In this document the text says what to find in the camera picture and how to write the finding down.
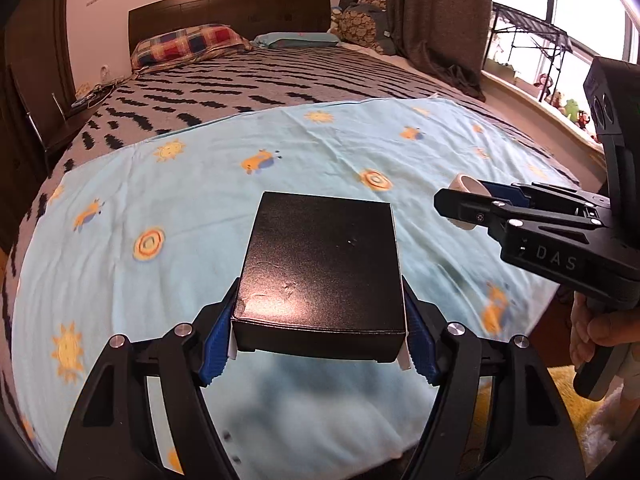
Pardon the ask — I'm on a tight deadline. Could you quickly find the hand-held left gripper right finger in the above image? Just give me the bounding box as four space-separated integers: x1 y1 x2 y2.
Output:
401 279 587 480

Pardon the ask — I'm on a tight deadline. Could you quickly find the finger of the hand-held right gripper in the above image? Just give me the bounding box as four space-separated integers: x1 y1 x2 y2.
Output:
433 186 614 257
479 179 609 219

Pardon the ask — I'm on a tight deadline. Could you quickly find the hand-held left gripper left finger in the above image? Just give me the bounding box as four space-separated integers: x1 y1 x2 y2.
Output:
57 278 241 480

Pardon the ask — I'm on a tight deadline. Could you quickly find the white tape roll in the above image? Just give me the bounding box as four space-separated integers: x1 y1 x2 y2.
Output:
447 172 494 232

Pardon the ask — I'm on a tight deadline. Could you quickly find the black cardboard box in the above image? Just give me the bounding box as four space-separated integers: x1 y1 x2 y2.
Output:
227 191 412 372

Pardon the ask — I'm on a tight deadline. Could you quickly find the person's right hand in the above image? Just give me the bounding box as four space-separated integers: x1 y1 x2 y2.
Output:
569 293 624 369

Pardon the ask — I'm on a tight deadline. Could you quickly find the window sill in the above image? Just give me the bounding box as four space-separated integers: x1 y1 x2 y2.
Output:
481 69 609 162

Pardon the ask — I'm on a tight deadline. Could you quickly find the yellow fluffy rug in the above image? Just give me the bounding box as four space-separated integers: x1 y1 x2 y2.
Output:
471 364 627 480

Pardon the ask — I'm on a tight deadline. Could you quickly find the light blue printed sheet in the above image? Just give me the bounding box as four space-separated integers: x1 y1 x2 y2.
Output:
12 96 584 480

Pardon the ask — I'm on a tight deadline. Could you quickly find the metal window rack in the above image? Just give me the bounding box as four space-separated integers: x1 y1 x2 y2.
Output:
486 1 587 92

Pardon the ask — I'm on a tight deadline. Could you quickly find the brown curtain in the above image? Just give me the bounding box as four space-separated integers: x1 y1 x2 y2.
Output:
339 0 495 104

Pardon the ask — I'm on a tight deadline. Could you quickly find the brown patterned cushion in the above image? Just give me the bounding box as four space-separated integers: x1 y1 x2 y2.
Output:
330 0 402 57

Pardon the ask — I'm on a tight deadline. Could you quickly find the light blue pillow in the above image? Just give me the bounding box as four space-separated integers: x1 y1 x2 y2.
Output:
251 31 344 51

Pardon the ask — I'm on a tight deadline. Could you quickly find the dark wooden nightstand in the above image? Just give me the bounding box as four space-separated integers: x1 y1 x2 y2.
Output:
46 76 132 157

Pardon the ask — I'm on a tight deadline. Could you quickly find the metal chair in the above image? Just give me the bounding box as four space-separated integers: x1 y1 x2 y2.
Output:
9 64 67 162

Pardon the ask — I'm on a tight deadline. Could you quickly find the plaid pillow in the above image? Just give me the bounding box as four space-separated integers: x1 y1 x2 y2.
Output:
130 23 254 72

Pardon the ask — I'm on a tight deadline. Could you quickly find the dark wooden wardrobe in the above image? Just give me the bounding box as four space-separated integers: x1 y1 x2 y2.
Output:
0 0 77 261

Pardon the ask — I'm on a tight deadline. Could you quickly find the dark wooden headboard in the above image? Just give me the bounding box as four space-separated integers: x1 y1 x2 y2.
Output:
128 0 332 59

